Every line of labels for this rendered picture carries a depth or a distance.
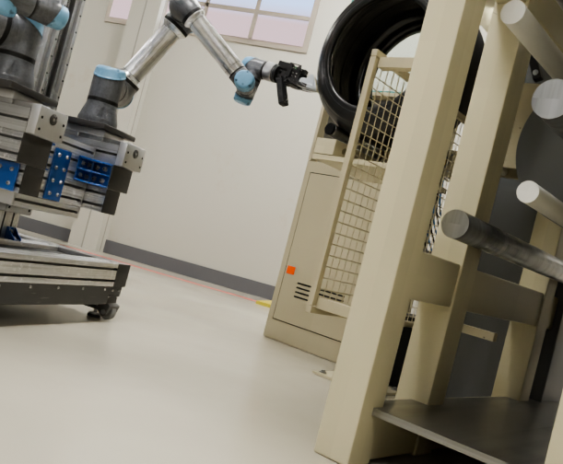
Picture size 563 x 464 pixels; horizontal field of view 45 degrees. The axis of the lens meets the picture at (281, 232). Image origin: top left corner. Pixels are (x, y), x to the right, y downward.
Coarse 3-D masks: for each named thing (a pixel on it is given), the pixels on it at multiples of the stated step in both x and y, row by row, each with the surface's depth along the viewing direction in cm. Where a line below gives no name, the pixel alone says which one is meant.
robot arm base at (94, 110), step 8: (88, 96) 254; (88, 104) 252; (96, 104) 252; (104, 104) 252; (112, 104) 255; (80, 112) 256; (88, 112) 251; (96, 112) 251; (104, 112) 252; (112, 112) 255; (96, 120) 250; (104, 120) 251; (112, 120) 254
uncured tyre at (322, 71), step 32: (384, 0) 250; (416, 0) 225; (352, 32) 258; (384, 32) 264; (416, 32) 259; (480, 32) 234; (320, 64) 247; (352, 64) 267; (320, 96) 249; (352, 96) 267; (384, 128) 228
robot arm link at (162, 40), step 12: (168, 12) 270; (168, 24) 268; (180, 24) 267; (156, 36) 268; (168, 36) 268; (180, 36) 271; (144, 48) 268; (156, 48) 268; (168, 48) 271; (132, 60) 269; (144, 60) 268; (156, 60) 270; (132, 72) 268; (144, 72) 270; (132, 84) 267; (132, 96) 272; (120, 108) 273
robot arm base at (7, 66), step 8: (0, 48) 206; (0, 56) 205; (8, 56) 205; (16, 56) 205; (24, 56) 207; (0, 64) 204; (8, 64) 204; (16, 64) 205; (24, 64) 207; (32, 64) 210; (0, 72) 203; (8, 72) 204; (16, 72) 205; (24, 72) 207; (32, 72) 211; (16, 80) 204; (24, 80) 206; (32, 80) 210; (32, 88) 211
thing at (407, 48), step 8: (352, 0) 341; (408, 40) 316; (416, 40) 314; (400, 48) 318; (408, 48) 316; (392, 56) 321; (400, 56) 318; (408, 56) 315; (384, 72) 322; (392, 72) 319; (408, 72) 313; (376, 80) 324; (384, 80) 321; (400, 80) 315; (384, 88) 320; (400, 88) 314
